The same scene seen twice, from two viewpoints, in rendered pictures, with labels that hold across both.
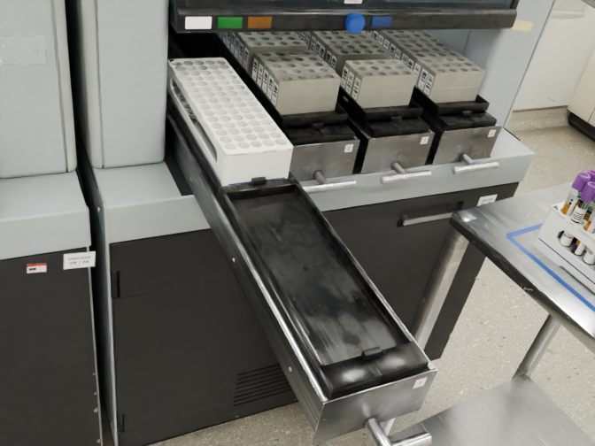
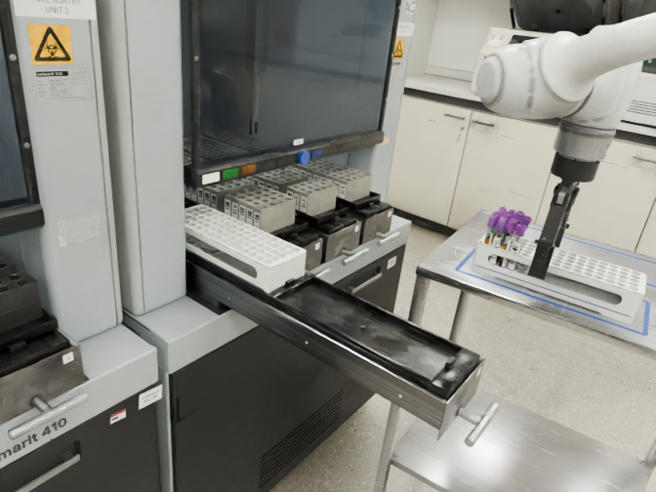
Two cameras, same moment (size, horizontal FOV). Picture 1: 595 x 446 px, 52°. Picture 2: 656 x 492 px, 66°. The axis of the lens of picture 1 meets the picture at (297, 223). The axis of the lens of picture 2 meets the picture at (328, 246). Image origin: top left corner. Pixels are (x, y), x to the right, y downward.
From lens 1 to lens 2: 0.33 m
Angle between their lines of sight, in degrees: 23
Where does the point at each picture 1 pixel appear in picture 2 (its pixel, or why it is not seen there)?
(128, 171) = (164, 310)
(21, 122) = (81, 292)
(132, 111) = (163, 259)
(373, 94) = (314, 205)
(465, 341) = not seen: hidden behind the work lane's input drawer
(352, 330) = (422, 355)
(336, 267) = (380, 321)
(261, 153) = (290, 261)
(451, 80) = (355, 184)
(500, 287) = not seen: hidden behind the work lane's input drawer
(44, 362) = not seen: outside the picture
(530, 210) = (454, 251)
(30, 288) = (112, 437)
